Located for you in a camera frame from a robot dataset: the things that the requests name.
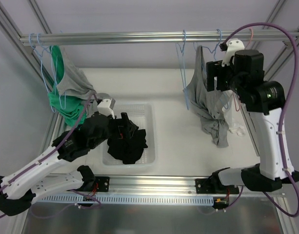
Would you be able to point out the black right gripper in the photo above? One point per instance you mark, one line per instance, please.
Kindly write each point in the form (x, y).
(211, 76)

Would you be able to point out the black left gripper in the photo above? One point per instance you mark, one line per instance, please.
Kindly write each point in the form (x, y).
(119, 124)

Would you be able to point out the black tank top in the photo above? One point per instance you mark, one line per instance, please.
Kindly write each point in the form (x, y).
(129, 149)

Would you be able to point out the grey tank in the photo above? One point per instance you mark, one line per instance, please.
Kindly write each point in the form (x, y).
(207, 105)
(76, 84)

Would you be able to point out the blue wire hanger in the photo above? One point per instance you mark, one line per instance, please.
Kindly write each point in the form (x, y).
(180, 50)

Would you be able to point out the white tank top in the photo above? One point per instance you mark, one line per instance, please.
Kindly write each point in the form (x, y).
(230, 102)

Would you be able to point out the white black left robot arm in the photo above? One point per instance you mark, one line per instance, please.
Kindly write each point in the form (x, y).
(25, 187)

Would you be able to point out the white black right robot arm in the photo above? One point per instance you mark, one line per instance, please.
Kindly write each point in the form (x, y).
(264, 100)

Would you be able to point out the green tank top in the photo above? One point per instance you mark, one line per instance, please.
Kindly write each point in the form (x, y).
(72, 111)

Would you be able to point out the blue hanger far left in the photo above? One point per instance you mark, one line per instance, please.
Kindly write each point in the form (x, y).
(39, 49)

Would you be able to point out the aluminium hanging rod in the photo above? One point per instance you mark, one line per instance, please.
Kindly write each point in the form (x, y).
(123, 38)

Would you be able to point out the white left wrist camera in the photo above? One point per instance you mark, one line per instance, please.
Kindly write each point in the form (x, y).
(105, 107)

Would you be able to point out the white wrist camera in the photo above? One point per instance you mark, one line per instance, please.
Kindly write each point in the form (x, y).
(230, 47)
(105, 107)

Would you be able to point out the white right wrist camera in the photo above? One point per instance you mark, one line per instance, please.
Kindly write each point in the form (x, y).
(230, 47)

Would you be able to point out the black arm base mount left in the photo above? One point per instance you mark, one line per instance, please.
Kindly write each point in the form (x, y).
(101, 184)

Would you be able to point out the aluminium frame front rail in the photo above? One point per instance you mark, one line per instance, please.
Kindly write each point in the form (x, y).
(153, 185)

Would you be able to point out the aluminium frame rail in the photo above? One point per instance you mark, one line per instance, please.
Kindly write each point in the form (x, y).
(153, 185)
(277, 64)
(50, 132)

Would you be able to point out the aluminium frame left rail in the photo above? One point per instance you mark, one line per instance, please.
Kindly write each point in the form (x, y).
(50, 132)

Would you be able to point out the white slotted cable duct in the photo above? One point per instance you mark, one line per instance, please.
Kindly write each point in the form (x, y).
(132, 199)

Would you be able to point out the aluminium frame right rail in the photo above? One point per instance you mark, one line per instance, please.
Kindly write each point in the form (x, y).
(277, 64)

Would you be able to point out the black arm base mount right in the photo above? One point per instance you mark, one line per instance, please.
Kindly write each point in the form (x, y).
(211, 185)

